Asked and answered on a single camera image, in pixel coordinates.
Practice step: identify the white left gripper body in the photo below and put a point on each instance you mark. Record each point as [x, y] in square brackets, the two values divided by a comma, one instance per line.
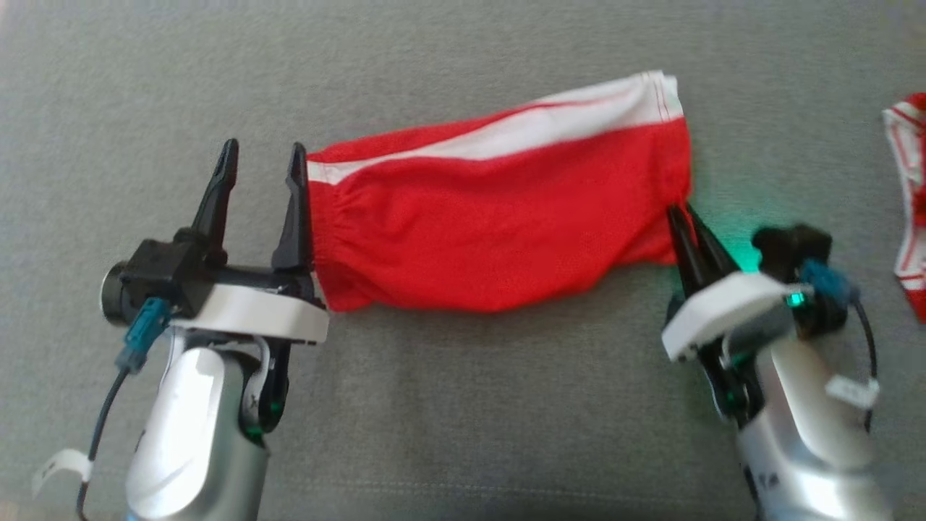
[253, 311]

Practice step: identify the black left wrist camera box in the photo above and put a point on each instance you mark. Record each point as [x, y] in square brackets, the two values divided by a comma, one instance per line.
[163, 271]

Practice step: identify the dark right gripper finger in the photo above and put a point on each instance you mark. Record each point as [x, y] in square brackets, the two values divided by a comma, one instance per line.
[691, 271]
[712, 260]

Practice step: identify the red Bulls basketball jersey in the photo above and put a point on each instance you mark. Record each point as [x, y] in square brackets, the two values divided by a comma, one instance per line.
[913, 231]

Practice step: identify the red shorts with white stripe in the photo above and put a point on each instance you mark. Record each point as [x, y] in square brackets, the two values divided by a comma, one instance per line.
[492, 217]

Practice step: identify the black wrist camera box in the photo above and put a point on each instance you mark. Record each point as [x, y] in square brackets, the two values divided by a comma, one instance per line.
[163, 271]
[785, 246]

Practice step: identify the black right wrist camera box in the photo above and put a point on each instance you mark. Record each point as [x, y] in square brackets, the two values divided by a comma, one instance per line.
[785, 246]

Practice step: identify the grey sofa ottoman cushion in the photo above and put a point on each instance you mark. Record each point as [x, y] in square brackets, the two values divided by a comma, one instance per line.
[463, 405]

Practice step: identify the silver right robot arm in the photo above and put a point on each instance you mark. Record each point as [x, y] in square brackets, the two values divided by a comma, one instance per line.
[810, 449]

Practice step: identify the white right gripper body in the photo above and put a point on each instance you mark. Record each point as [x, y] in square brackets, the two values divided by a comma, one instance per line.
[716, 307]

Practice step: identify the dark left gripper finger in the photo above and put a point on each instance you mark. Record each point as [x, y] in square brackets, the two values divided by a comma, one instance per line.
[213, 217]
[295, 231]

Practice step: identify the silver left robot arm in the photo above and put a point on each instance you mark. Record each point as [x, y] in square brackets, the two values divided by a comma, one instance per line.
[181, 434]

